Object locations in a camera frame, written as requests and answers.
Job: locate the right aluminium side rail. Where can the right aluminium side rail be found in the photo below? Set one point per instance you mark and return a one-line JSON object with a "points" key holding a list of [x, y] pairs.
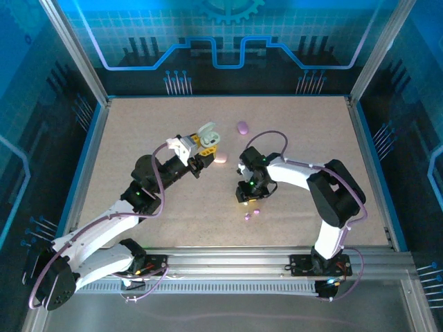
{"points": [[387, 207]]}

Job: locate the aluminium side rail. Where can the aluminium side rail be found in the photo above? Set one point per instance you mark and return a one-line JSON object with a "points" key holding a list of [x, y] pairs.
{"points": [[387, 207], [89, 148]]}

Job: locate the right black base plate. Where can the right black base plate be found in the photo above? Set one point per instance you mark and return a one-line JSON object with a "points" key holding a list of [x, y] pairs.
{"points": [[299, 263]]}

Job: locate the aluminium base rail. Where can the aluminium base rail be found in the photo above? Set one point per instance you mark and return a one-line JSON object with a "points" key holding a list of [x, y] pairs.
{"points": [[228, 264]]}

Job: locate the left aluminium frame post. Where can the left aluminium frame post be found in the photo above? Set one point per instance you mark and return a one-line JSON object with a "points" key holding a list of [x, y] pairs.
{"points": [[77, 52]]}

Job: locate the mint earbud charging case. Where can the mint earbud charging case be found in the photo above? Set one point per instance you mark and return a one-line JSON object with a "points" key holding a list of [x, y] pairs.
{"points": [[211, 138]]}

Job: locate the aluminium frame post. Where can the aluminium frame post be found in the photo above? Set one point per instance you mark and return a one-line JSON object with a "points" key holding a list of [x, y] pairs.
{"points": [[77, 52], [380, 52]]}

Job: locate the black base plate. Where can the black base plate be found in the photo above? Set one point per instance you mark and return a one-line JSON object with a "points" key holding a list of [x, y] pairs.
{"points": [[299, 263], [155, 261]]}

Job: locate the right aluminium frame post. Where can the right aluminium frame post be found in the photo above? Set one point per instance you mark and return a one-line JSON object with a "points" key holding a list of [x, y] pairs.
{"points": [[380, 52]]}

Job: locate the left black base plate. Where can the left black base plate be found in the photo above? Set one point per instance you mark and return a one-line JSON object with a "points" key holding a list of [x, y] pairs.
{"points": [[155, 261]]}

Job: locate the left aluminium side rail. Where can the left aluminium side rail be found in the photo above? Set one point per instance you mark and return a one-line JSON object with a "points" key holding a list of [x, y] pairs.
{"points": [[89, 148]]}

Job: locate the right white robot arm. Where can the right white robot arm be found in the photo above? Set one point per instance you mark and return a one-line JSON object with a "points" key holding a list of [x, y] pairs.
{"points": [[294, 171]]}

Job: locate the pink earbud charging case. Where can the pink earbud charging case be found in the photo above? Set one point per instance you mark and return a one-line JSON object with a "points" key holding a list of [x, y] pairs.
{"points": [[220, 158]]}

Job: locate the purple earbud charging case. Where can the purple earbud charging case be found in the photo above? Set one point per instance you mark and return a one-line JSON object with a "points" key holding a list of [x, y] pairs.
{"points": [[243, 128]]}

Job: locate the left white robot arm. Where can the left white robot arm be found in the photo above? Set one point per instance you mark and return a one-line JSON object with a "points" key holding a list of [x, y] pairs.
{"points": [[100, 224]]}

